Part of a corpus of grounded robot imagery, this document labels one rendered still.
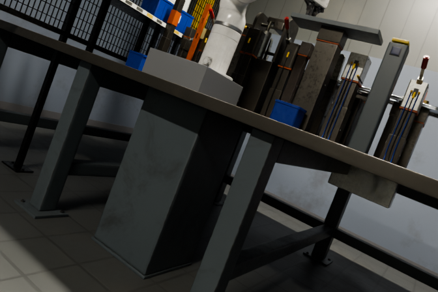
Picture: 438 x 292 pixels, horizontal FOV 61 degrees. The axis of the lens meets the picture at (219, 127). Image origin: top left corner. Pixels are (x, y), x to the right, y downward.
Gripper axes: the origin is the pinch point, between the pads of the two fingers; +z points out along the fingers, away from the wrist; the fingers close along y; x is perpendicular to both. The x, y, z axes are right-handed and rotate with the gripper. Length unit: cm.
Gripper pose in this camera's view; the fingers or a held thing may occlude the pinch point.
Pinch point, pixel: (309, 16)
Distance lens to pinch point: 172.8
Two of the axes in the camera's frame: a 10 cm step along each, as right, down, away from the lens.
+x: -5.3, -2.5, 8.1
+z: -3.6, 9.3, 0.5
